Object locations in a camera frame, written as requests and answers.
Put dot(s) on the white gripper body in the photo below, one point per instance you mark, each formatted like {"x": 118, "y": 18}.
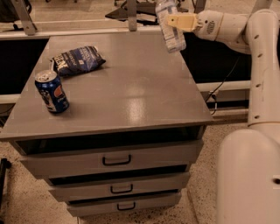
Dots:
{"x": 208, "y": 25}

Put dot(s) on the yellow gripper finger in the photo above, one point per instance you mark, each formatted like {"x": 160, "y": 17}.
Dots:
{"x": 186, "y": 22}

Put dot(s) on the clear plastic water bottle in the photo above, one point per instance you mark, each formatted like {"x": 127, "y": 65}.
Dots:
{"x": 173, "y": 37}

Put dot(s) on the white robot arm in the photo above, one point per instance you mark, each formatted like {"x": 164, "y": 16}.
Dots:
{"x": 248, "y": 159}

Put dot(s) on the dark blue chip bag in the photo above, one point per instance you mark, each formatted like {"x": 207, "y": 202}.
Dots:
{"x": 81, "y": 60}

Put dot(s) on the grey drawer cabinet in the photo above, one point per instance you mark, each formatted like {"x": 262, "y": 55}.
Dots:
{"x": 141, "y": 95}

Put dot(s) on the blue soda can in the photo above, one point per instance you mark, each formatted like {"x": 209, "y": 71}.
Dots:
{"x": 50, "y": 88}

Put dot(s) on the bottom grey drawer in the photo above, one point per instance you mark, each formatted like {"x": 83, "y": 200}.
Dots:
{"x": 165, "y": 199}

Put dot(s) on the grey drawer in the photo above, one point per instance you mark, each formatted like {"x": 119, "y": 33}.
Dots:
{"x": 118, "y": 159}
{"x": 120, "y": 187}
{"x": 165, "y": 199}

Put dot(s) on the middle grey drawer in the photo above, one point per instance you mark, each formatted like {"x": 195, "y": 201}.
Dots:
{"x": 120, "y": 187}

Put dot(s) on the top grey drawer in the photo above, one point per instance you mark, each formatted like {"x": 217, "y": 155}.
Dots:
{"x": 118, "y": 159}

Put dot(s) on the black object at left floor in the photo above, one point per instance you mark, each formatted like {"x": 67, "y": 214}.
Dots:
{"x": 4, "y": 165}

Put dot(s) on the metal railing frame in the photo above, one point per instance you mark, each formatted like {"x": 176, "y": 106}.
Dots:
{"x": 71, "y": 17}

